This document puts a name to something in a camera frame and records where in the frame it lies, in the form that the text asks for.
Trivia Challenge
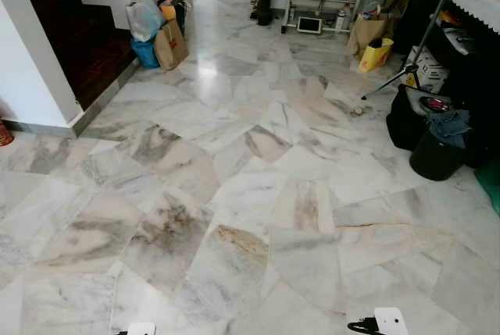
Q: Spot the dark wooden staircase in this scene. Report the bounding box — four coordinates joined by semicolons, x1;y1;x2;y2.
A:
12;0;140;111

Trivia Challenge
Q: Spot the green mat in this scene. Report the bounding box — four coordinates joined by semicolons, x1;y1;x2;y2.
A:
473;159;500;216

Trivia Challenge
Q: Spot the black fabric bag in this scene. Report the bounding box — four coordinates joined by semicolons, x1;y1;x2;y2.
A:
386;84;454;152

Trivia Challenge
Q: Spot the black bucket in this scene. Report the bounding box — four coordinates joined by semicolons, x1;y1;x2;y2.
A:
409;130;466;182

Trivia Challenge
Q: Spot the small red object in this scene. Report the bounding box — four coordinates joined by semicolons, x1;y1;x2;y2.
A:
0;120;15;148

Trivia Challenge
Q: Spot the white framed tablet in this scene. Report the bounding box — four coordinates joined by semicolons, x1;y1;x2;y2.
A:
295;16;323;34

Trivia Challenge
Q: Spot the blue bag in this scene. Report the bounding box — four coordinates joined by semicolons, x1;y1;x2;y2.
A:
130;37;160;69

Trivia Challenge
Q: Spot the yellow and black bag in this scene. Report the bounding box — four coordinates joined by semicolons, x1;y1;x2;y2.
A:
158;0;190;34

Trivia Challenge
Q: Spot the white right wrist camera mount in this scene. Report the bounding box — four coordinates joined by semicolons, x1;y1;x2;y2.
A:
373;307;410;335

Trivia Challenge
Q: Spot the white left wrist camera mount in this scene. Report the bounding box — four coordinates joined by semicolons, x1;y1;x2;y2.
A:
127;323;156;335

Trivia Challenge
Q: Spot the blue jeans cloth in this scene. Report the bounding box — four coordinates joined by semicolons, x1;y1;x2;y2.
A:
427;110;472;149

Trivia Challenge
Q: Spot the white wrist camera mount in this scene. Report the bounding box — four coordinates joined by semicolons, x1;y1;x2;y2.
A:
127;323;156;335
373;307;410;335

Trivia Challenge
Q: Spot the grey metal tripod stand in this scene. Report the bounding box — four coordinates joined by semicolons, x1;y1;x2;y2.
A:
361;0;455;101

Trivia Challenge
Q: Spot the brown paper bag red print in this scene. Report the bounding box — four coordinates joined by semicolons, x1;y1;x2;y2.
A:
153;20;190;71

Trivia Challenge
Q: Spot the white plastic bag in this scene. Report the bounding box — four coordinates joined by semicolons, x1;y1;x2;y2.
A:
126;0;165;43

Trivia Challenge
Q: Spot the plain brown paper bag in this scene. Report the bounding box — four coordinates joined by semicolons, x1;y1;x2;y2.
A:
348;13;391;60

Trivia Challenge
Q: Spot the white cardboard box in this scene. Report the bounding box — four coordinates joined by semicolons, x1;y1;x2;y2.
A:
404;46;449;94

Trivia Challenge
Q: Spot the yellow paper bag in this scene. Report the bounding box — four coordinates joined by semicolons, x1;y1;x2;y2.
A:
358;37;395;73

